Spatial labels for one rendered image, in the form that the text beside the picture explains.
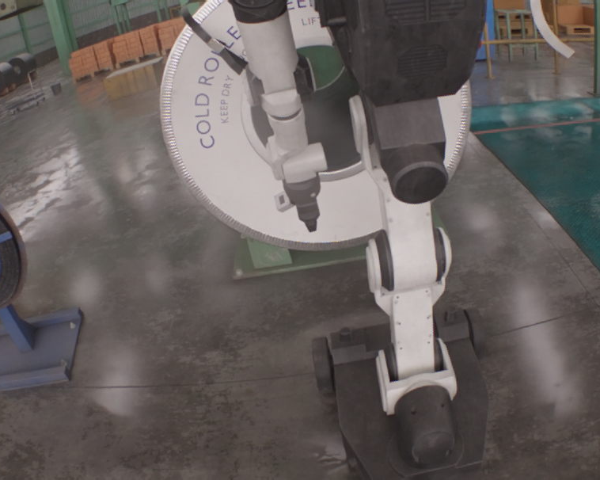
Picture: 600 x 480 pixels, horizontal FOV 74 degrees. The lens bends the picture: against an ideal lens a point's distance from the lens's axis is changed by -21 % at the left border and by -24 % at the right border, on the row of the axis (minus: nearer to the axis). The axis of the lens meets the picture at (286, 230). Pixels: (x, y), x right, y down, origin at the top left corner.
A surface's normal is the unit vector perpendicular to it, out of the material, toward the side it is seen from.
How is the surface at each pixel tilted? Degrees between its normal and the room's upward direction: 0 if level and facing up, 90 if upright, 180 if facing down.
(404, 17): 114
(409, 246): 63
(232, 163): 90
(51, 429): 0
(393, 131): 68
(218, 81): 90
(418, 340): 76
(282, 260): 90
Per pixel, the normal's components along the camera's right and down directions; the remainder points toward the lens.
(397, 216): -0.04, 0.30
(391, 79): 0.19, 0.91
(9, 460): -0.18, -0.85
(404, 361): -0.08, 0.05
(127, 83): 0.00, 0.51
